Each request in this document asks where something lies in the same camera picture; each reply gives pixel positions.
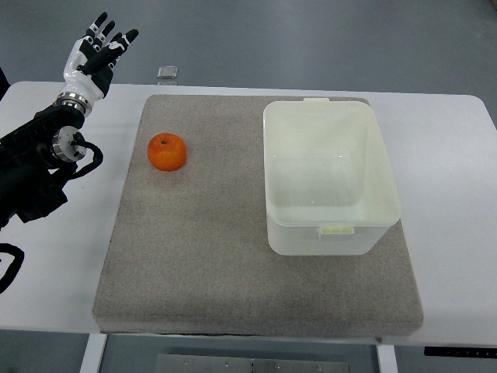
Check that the orange fruit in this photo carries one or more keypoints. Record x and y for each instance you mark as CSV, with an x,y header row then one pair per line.
x,y
167,152

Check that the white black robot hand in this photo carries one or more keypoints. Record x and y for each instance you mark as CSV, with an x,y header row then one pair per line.
x,y
89,69

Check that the black table control panel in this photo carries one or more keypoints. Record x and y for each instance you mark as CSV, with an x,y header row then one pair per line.
x,y
469,352

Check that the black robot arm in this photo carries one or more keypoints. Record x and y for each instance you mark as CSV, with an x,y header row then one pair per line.
x,y
39,158

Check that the beige felt mat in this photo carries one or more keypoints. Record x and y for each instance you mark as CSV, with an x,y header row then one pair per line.
x,y
189,252

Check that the white table leg left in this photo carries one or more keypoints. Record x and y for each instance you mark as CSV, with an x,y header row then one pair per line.
x,y
94,351

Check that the translucent white plastic box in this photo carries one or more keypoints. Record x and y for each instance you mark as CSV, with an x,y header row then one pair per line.
x,y
330,189

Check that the small silver floor plate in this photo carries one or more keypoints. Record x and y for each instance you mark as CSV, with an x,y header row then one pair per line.
x,y
167,72

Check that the white table leg right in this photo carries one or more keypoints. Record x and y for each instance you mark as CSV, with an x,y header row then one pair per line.
x,y
386,357

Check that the white table leg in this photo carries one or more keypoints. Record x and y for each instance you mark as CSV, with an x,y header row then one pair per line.
x,y
386,357
94,351

